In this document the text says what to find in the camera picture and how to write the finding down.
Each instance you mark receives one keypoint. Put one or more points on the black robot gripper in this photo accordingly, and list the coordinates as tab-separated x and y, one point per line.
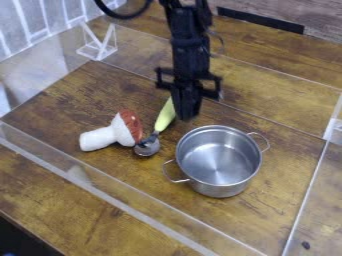
188	22

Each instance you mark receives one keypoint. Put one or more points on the green handled metal spoon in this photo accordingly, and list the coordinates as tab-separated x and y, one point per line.
150	145

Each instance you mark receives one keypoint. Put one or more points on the stainless steel pot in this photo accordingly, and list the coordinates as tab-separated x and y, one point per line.
216	160

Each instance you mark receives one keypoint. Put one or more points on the plush mushroom toy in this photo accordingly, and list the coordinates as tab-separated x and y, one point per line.
124	131

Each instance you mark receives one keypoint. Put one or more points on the clear acrylic triangle stand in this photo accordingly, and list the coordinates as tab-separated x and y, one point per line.
98	49

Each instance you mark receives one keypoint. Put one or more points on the black strip on table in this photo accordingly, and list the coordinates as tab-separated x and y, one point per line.
261	20

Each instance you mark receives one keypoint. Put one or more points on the clear acrylic enclosure wall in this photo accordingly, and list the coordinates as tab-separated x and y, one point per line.
283	215

